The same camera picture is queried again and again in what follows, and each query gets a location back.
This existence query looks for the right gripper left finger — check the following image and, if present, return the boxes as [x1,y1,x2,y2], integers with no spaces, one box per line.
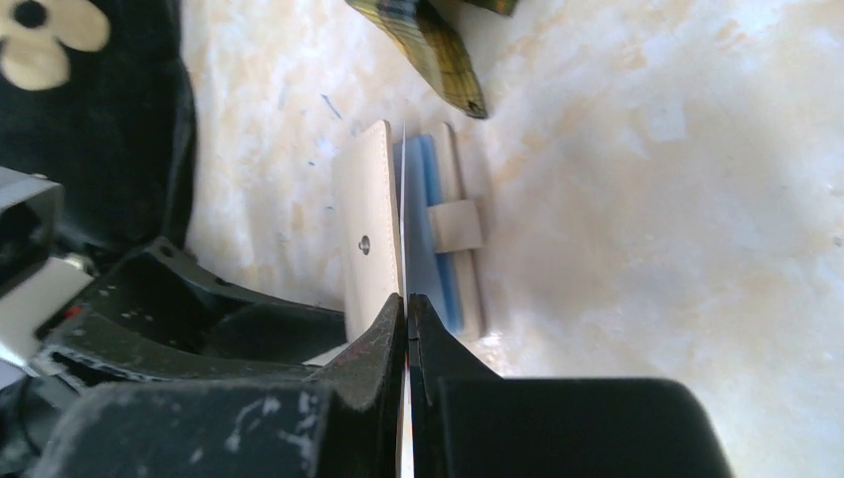
[32,294,406,477]

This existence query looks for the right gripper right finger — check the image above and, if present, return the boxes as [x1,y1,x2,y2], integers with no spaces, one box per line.
[408,295,732,477]

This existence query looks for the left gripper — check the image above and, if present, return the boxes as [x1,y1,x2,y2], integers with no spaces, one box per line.
[36,238,346,383]

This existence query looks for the yellow plaid cloth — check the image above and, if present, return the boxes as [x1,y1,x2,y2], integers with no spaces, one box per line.
[346,0,489,120]

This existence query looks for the black floral plush blanket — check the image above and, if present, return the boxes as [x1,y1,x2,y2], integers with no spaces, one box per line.
[1,1,197,253]

